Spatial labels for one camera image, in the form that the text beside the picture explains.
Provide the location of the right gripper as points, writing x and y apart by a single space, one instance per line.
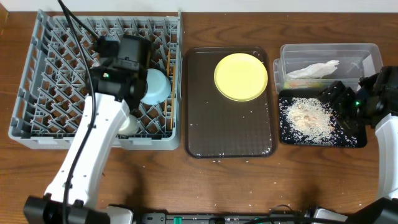
345 93

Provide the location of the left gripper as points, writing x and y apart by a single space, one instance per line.
95 74

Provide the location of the light blue plate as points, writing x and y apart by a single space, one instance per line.
158 87

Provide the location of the wooden chopstick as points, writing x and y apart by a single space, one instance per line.
173 97
167 75

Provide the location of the green snack wrapper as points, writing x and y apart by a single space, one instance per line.
299 84

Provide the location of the white napkin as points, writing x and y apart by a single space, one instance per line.
314 71

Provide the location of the yellow plate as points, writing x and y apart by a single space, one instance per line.
240 77

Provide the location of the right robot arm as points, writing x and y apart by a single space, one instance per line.
374 104

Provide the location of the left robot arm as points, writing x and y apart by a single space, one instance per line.
72 195

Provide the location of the black waste tray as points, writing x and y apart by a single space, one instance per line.
289 137

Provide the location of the grey dishwasher rack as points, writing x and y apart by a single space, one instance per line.
51 96

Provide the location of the pile of rice grains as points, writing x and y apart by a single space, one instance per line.
311 119

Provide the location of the clear plastic bin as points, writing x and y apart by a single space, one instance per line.
356 61

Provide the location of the dark brown serving tray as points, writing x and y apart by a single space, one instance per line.
217 127

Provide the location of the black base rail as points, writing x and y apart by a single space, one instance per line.
217 217

